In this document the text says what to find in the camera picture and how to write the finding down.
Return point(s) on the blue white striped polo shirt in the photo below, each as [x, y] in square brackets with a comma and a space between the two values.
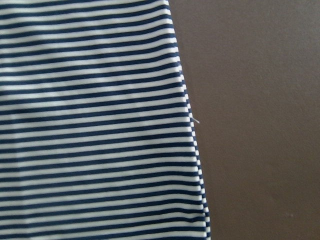
[97, 137]

